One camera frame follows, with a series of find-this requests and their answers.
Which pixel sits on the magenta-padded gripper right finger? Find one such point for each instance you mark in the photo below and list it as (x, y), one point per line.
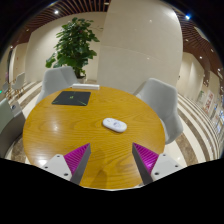
(146, 159)

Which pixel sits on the small white chair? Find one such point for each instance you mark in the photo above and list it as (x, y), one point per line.
(19, 81)

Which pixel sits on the grey shell chair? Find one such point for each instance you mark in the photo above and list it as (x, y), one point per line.
(55, 81)
(163, 103)

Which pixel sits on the black mouse pad green lines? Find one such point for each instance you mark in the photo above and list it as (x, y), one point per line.
(71, 98)

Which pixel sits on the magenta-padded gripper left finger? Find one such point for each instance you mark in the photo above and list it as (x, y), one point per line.
(78, 158)

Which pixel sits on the grey-green armchair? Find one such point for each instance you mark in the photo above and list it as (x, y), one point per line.
(8, 123)

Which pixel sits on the red white poster stand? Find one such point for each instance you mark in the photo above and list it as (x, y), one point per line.
(208, 101)

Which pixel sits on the white rectangular box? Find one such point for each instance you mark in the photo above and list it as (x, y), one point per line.
(85, 86)

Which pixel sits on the green potted plant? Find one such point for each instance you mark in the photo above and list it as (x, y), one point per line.
(73, 43)

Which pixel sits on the white cartoon-print computer mouse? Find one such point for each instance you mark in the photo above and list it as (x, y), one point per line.
(114, 125)

